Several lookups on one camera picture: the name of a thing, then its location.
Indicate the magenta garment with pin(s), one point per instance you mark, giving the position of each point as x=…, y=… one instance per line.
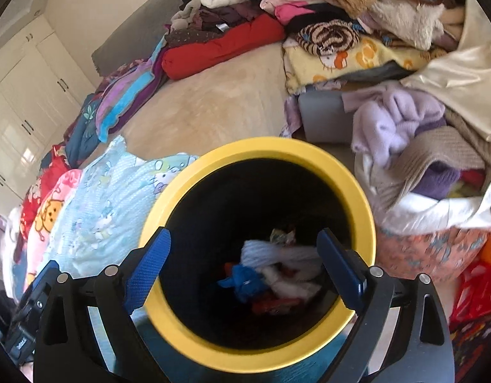
x=291, y=12

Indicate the tiger-striped cloth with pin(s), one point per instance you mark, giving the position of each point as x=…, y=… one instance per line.
x=329, y=36

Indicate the red floral quilt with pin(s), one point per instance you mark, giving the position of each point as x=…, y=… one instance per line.
x=34, y=203

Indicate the lavender sweater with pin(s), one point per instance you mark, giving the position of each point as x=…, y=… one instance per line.
x=389, y=119

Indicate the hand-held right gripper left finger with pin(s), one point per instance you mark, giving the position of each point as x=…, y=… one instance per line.
x=145, y=275

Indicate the beige knit sweater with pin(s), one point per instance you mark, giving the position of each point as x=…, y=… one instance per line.
x=429, y=147

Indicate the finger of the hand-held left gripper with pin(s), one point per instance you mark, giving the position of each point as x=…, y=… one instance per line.
x=46, y=274

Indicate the red bolster pillow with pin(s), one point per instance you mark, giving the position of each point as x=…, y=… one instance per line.
x=221, y=48

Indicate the yellow cartoon blanket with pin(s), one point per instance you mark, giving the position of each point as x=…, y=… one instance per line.
x=349, y=62

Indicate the red plastic bag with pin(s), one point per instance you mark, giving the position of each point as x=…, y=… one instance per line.
x=481, y=295

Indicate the cream wardrobe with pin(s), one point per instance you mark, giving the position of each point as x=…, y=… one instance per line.
x=30, y=99

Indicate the blue leaf-print quilt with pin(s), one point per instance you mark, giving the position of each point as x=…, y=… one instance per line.
x=84, y=127

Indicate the pink bear-print blanket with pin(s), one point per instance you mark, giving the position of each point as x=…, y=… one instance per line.
x=50, y=215

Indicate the black bin with yellow rim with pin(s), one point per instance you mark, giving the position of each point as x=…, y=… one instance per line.
x=269, y=151

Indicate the beige bed sheet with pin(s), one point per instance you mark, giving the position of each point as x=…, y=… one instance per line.
x=229, y=99

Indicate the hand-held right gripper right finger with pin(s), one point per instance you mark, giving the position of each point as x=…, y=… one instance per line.
x=341, y=271

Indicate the white fleece garment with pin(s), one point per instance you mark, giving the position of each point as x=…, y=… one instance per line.
x=405, y=20

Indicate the dark dotted cloth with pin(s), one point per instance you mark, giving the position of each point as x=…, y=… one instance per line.
x=189, y=34

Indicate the white basket liner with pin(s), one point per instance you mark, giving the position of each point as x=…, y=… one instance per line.
x=441, y=211

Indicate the cream satin cloth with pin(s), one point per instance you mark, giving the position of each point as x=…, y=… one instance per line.
x=469, y=72

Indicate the light blue cat-print blanket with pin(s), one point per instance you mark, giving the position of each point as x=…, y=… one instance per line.
x=110, y=207

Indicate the purple striped pillow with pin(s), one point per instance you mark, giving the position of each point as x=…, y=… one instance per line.
x=125, y=95

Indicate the purple knit garment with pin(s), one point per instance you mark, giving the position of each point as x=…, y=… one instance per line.
x=437, y=179

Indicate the grey headboard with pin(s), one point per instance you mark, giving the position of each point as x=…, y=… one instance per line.
x=141, y=28

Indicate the pink floral fabric basket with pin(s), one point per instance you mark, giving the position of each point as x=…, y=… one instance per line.
x=429, y=251

